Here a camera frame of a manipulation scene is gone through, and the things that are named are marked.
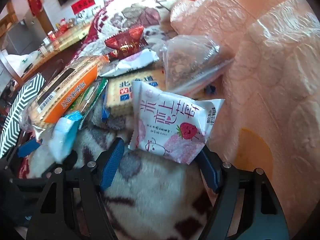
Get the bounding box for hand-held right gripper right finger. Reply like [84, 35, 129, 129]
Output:
[197, 146, 290, 240]

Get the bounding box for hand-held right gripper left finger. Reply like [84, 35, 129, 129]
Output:
[26, 138, 125, 240]

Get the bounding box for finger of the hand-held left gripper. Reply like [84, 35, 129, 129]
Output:
[0, 138, 42, 178]
[54, 150, 78, 170]

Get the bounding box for light blue white snack packet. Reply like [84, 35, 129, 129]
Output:
[47, 110, 84, 164]

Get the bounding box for striped box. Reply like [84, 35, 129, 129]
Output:
[0, 74, 47, 159]

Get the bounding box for white pink snack packet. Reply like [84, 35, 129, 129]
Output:
[128, 81, 225, 165]
[99, 49, 160, 77]

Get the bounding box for yellow cracker package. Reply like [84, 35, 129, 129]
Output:
[101, 76, 160, 120]

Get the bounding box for green clear snack packet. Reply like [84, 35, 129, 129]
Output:
[67, 77, 109, 115]

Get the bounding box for orange cracker package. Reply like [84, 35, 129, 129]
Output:
[20, 55, 110, 140]

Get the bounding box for clear zip bag of nuts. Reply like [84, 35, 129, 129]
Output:
[160, 35, 234, 97]

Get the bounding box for red snack packet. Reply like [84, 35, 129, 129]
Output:
[104, 26, 148, 60]

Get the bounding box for floral blanket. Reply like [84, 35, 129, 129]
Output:
[20, 0, 218, 240]

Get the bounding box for white plastic bag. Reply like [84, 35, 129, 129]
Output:
[5, 51, 40, 77]

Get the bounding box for pink quilt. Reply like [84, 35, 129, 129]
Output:
[170, 0, 320, 233]

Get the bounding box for red table ornaments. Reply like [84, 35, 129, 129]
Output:
[59, 19, 75, 33]

